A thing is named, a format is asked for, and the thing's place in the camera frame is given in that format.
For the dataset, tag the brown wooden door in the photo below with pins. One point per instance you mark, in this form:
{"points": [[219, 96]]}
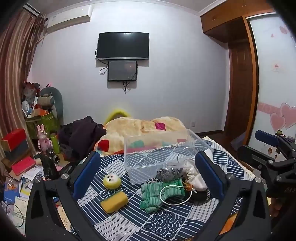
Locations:
{"points": [[241, 90]]}

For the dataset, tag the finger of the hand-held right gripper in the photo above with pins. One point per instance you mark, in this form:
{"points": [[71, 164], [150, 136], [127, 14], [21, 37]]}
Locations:
{"points": [[249, 155], [266, 137]]}

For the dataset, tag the black plastic bag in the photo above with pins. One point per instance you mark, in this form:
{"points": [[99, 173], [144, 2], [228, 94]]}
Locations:
{"points": [[49, 168]]}

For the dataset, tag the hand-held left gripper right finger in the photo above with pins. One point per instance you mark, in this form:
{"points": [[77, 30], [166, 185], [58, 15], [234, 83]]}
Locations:
{"points": [[208, 173]]}

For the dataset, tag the striped brown curtain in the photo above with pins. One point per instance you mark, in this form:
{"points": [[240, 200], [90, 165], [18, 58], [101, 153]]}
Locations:
{"points": [[16, 76]]}

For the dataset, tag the yellow-green plush item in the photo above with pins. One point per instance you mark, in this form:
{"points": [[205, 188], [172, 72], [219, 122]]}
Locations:
{"points": [[118, 113]]}

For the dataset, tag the yellow sponge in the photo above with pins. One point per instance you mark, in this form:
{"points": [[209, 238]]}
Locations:
{"points": [[114, 202]]}

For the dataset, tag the round yellow plush ball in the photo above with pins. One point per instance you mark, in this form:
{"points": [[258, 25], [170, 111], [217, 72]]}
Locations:
{"points": [[112, 181]]}

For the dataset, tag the grey box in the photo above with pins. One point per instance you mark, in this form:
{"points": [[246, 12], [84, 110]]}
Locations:
{"points": [[19, 149]]}

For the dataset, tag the small black monitor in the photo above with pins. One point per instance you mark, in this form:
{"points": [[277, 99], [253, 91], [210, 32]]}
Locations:
{"points": [[122, 70]]}

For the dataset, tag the white wall socket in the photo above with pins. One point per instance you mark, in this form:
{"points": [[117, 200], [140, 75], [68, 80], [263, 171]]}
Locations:
{"points": [[193, 124]]}

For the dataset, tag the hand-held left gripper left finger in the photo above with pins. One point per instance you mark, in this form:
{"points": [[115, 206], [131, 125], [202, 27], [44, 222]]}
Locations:
{"points": [[86, 173]]}

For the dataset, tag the clear plastic storage box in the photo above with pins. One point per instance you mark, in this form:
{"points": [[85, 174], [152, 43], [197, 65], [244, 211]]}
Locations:
{"points": [[148, 162]]}

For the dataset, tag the black flashlight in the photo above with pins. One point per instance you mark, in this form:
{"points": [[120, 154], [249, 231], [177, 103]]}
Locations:
{"points": [[52, 156]]}

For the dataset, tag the white air conditioner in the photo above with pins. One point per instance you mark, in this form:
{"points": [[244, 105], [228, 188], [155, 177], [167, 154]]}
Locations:
{"points": [[64, 19]]}

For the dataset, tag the blue patterned bed sheet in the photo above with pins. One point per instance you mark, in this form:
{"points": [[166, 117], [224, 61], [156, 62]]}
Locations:
{"points": [[129, 222]]}

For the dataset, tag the yellow patchwork blanket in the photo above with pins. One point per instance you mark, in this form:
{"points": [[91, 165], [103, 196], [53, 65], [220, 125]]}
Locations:
{"points": [[138, 126]]}

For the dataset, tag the green fabric bag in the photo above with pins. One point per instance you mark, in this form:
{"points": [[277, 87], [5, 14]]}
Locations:
{"points": [[44, 124]]}

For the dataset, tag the dark clothing pile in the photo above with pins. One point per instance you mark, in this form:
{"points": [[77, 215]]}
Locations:
{"points": [[81, 136]]}

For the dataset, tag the pink bunny toy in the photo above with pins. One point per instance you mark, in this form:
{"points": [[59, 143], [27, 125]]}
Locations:
{"points": [[43, 140]]}

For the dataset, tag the pile of papers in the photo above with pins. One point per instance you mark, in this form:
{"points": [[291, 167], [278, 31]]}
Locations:
{"points": [[16, 192]]}

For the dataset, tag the clear bag of dark items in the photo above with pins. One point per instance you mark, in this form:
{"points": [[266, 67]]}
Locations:
{"points": [[170, 173]]}

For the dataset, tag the grey plush toy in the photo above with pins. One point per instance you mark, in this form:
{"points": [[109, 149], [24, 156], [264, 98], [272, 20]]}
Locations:
{"points": [[55, 102]]}

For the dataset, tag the wooden wardrobe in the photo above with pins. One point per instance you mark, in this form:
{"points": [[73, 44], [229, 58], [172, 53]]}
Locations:
{"points": [[231, 20]]}

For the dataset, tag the red notebook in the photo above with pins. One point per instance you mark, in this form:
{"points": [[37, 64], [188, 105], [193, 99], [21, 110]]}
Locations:
{"points": [[23, 166]]}

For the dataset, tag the red box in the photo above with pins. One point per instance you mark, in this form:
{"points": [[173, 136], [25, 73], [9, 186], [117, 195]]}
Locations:
{"points": [[13, 139]]}

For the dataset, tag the green knitted glove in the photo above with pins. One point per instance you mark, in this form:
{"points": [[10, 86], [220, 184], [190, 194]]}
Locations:
{"points": [[152, 195]]}

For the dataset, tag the black wall television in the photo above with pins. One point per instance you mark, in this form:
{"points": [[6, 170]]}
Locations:
{"points": [[123, 45]]}

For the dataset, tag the green bottle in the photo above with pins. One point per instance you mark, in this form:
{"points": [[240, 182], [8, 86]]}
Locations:
{"points": [[55, 143]]}

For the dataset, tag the white cloth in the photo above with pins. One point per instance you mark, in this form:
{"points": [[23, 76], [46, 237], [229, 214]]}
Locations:
{"points": [[193, 173]]}

